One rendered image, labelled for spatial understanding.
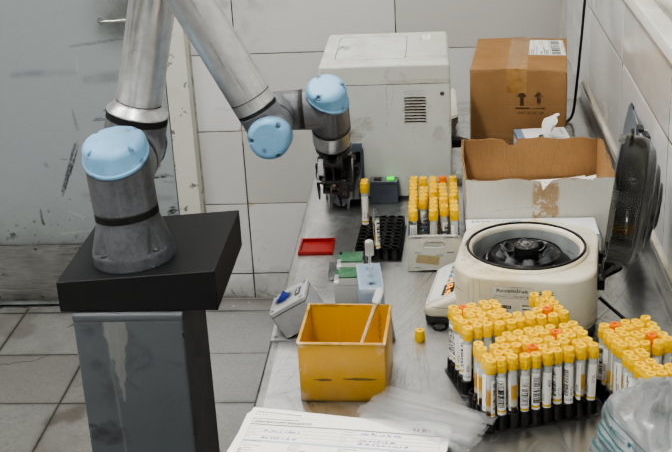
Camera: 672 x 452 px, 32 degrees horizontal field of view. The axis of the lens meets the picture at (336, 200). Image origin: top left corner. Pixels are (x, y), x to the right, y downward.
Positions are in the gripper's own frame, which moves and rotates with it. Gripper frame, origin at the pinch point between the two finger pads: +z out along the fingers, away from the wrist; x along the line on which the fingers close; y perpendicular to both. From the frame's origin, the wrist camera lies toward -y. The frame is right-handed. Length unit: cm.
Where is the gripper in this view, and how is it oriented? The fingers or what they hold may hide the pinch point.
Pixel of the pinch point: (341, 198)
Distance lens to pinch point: 243.2
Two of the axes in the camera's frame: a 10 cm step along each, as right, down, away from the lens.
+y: -0.4, 7.8, -6.2
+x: 10.0, -0.2, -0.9
